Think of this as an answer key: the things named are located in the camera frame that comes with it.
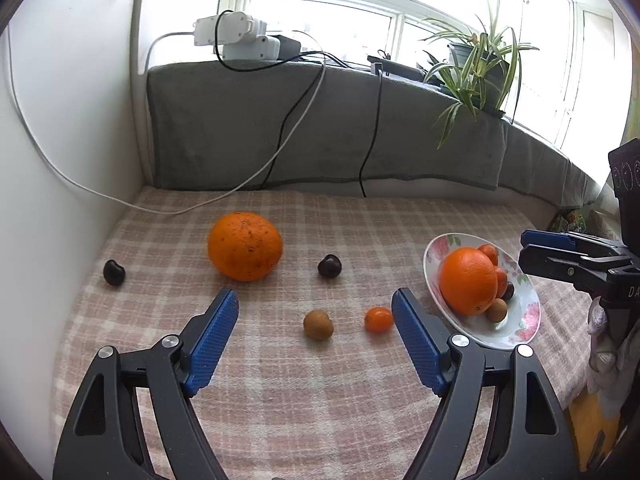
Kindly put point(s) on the small brown fruit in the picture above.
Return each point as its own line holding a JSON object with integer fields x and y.
{"x": 497, "y": 310}
{"x": 318, "y": 325}

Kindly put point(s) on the green floral package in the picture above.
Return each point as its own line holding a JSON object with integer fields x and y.
{"x": 570, "y": 220}

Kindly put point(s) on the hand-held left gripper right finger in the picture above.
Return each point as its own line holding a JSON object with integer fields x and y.
{"x": 417, "y": 345}

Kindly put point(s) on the white power strip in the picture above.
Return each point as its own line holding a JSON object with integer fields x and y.
{"x": 215, "y": 30}

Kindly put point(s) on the potted spider plant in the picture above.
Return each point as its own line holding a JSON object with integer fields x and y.
{"x": 492, "y": 85}

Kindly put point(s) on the white power adapter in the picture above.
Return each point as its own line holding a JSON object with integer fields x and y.
{"x": 255, "y": 47}

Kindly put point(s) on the grey blanket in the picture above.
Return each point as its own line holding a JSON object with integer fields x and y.
{"x": 225, "y": 125}

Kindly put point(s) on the black power adapter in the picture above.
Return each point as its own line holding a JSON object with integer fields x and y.
{"x": 290, "y": 45}

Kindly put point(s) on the person's right hand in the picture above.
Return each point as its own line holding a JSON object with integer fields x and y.
{"x": 600, "y": 355}

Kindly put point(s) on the floral white bowl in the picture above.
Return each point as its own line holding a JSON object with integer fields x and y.
{"x": 525, "y": 310}

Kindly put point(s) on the large speckled orange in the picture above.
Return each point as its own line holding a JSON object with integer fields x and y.
{"x": 245, "y": 252}

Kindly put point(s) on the pink plaid tablecloth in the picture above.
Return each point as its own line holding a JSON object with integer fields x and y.
{"x": 175, "y": 240}

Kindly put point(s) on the small tangerine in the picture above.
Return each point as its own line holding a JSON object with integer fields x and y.
{"x": 501, "y": 282}
{"x": 490, "y": 252}
{"x": 378, "y": 320}

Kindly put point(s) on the white cabinet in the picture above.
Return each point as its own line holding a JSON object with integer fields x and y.
{"x": 75, "y": 85}

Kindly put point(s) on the dark purple plum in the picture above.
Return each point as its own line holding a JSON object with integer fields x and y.
{"x": 114, "y": 272}
{"x": 509, "y": 291}
{"x": 330, "y": 265}

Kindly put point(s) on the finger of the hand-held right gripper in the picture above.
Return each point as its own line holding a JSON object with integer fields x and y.
{"x": 550, "y": 239}
{"x": 542, "y": 266}

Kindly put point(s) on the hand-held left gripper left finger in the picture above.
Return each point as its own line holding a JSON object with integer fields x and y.
{"x": 212, "y": 345}

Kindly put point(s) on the large smooth orange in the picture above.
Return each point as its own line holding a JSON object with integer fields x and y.
{"x": 467, "y": 280}

